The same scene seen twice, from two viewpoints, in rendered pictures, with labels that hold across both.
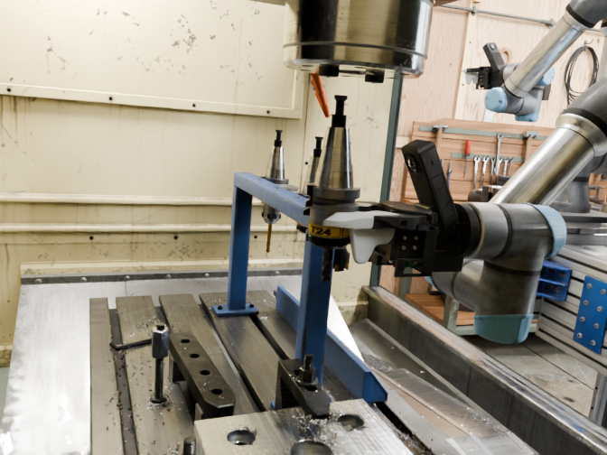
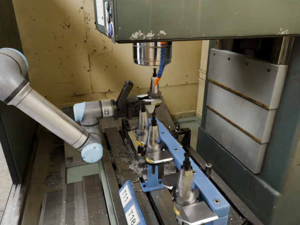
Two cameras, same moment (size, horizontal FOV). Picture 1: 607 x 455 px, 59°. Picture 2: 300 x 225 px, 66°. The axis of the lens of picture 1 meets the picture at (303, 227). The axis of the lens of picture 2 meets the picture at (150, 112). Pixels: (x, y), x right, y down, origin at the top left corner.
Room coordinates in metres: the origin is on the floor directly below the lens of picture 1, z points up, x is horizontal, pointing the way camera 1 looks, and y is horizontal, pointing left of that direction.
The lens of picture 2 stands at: (1.58, 0.02, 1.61)
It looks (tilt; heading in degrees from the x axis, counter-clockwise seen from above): 24 degrees down; 184
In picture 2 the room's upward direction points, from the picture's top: straight up
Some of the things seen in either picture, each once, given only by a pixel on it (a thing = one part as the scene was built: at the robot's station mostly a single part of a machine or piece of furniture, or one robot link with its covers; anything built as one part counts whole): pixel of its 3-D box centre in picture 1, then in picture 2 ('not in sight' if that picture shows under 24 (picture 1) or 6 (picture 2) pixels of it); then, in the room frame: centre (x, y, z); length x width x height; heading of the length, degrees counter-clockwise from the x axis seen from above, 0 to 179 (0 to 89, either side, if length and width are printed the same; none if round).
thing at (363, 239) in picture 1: (360, 238); (146, 101); (0.60, -0.07, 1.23); 0.09 x 0.03 x 0.06; 126
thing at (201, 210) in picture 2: not in sight; (196, 213); (1.21, 0.09, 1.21); 0.07 x 0.05 x 0.01; 112
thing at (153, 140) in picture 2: (315, 175); (153, 134); (0.95, -0.01, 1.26); 0.04 x 0.04 x 0.07
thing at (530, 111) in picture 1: (525, 104); not in sight; (1.83, -0.70, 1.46); 0.11 x 0.08 x 0.11; 122
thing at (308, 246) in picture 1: (312, 323); (152, 158); (0.78, -0.03, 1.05); 0.10 x 0.05 x 0.30; 112
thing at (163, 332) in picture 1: (159, 363); (207, 176); (0.77, 0.21, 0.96); 0.03 x 0.03 x 0.13
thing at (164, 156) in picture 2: not in sight; (159, 156); (1.00, 0.01, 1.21); 0.07 x 0.05 x 0.01; 112
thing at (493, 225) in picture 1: (471, 229); (107, 108); (0.70, -0.22, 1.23); 0.08 x 0.05 x 0.08; 23
